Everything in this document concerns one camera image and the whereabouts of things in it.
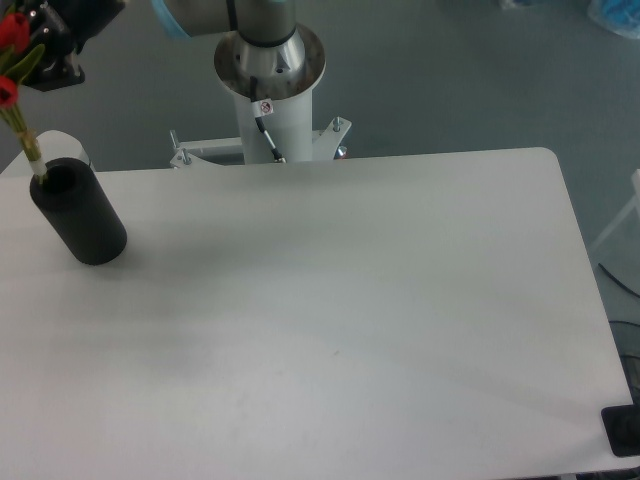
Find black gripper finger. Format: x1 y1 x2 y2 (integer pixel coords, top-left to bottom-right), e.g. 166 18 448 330
19 1 85 92

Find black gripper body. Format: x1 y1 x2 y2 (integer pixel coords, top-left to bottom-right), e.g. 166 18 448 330
64 0 128 53

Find red tulip bouquet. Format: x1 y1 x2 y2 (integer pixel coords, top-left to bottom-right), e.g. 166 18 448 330
1 4 48 185

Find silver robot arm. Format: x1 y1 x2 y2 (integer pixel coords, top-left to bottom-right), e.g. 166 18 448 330
1 1 296 92

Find black cylindrical vase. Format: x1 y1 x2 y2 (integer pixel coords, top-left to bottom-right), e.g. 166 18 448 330
29 157 128 266

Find white round object behind table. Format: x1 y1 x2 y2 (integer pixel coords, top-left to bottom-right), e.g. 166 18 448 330
37 130 95 170

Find blue plastic bag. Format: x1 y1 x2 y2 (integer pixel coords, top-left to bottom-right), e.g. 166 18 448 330
588 0 639 40

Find white furniture at right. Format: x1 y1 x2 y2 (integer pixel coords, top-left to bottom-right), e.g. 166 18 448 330
587 169 639 255

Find black device at table edge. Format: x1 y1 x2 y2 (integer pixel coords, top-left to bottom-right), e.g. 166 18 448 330
601 405 639 458

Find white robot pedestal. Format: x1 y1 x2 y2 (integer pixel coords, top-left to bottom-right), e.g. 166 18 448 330
170 24 352 169

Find black cable on pedestal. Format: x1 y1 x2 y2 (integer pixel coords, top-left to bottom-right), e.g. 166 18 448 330
249 74 289 165

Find black floor cable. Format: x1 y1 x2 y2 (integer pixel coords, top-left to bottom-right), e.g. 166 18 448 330
597 262 640 391

